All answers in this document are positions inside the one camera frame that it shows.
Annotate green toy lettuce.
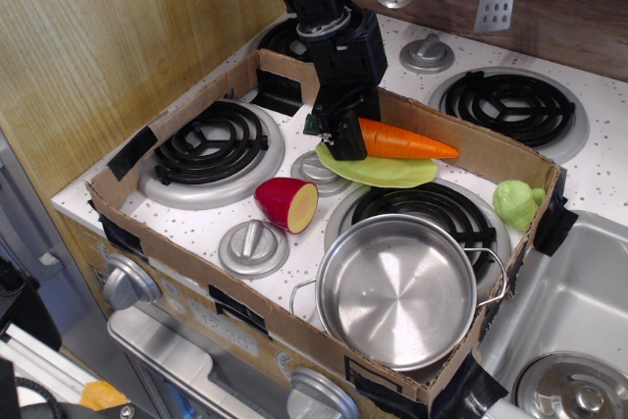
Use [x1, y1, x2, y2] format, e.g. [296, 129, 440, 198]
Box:
[493, 180, 546, 232]

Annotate silver back stove knob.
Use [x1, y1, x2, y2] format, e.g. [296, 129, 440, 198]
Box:
[399, 33, 455, 74]

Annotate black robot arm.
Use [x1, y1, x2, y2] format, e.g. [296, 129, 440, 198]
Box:
[284, 0, 388, 161]

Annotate red halved toy fruit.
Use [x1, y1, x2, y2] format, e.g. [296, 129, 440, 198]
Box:
[254, 178, 319, 235]

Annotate light green plastic plate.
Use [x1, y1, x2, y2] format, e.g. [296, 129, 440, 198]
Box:
[315, 144, 438, 188]

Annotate orange toy carrot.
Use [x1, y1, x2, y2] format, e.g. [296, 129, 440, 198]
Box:
[357, 118, 459, 160]

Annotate silver metal pot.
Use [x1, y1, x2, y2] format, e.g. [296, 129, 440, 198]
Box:
[310, 214, 509, 372]

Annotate silver left oven knob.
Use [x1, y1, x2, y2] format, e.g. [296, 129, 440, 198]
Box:
[103, 253, 161, 311]

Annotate silver oven knob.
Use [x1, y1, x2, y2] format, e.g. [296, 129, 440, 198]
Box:
[287, 367, 360, 419]
[103, 253, 161, 311]

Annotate brown cardboard fence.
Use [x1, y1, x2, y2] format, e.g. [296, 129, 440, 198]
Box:
[86, 48, 563, 406]

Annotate silver oven door handle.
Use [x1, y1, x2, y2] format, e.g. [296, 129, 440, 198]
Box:
[107, 307, 288, 418]

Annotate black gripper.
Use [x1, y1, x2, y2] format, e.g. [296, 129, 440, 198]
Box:
[296, 8, 388, 161]

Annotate hanging silver slotted spatula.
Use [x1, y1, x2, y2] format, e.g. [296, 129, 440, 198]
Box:
[474, 0, 514, 34]

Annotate stainless steel sink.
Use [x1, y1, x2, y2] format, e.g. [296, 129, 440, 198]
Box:
[480, 212, 627, 418]

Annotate black cable bottom left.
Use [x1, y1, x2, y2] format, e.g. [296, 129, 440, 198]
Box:
[14, 377, 65, 419]

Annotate stove burner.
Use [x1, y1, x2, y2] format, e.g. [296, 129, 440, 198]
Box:
[138, 99, 285, 211]
[428, 67, 590, 164]
[323, 178, 513, 301]
[249, 18, 312, 63]

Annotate silver right oven knob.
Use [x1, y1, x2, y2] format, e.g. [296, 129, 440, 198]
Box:
[287, 367, 360, 419]

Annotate silver sink drain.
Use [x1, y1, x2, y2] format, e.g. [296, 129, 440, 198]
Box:
[512, 352, 627, 418]

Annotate front right stove burner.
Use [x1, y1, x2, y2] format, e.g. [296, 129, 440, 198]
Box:
[323, 178, 513, 301]

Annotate back right stove burner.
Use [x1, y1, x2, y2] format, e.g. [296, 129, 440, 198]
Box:
[428, 67, 590, 164]

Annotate silver middle stove knob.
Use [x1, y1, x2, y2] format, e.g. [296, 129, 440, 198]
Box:
[290, 151, 351, 197]

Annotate silver stove knob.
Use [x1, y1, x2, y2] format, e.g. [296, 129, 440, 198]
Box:
[218, 220, 289, 280]
[399, 33, 455, 74]
[290, 151, 351, 197]

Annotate back left stove burner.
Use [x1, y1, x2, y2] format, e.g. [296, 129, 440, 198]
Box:
[249, 18, 312, 63]

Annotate silver front stove knob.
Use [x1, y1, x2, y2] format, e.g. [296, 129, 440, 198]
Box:
[218, 220, 289, 280]

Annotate front left stove burner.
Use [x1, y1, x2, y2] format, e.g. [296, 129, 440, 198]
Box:
[138, 99, 285, 211]

